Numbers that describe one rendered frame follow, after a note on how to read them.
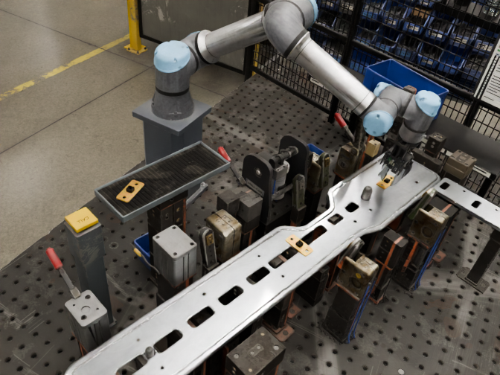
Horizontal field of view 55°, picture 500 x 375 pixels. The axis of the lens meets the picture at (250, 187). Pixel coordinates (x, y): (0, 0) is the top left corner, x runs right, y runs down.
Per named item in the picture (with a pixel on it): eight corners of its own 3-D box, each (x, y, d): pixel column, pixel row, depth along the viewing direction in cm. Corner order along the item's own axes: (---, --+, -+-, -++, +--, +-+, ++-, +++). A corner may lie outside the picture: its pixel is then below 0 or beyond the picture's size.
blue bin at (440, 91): (413, 129, 191) (424, 100, 183) (357, 94, 209) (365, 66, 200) (438, 118, 199) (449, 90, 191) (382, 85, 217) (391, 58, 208)
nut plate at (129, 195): (128, 202, 126) (127, 199, 126) (115, 198, 127) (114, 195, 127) (144, 184, 133) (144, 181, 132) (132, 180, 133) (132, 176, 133)
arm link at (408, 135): (409, 115, 153) (432, 129, 150) (404, 126, 156) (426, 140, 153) (399, 124, 148) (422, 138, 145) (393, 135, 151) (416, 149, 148)
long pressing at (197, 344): (110, 452, 97) (109, 449, 96) (55, 372, 108) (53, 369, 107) (443, 178, 176) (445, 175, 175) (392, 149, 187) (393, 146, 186)
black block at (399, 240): (379, 311, 164) (405, 254, 145) (353, 291, 170) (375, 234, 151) (391, 298, 169) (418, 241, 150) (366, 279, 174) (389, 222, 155)
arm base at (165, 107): (142, 110, 171) (140, 85, 164) (168, 93, 181) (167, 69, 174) (177, 125, 166) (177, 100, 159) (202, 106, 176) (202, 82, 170)
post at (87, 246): (97, 337, 147) (76, 239, 118) (83, 321, 151) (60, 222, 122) (118, 323, 151) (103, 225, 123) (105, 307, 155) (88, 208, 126)
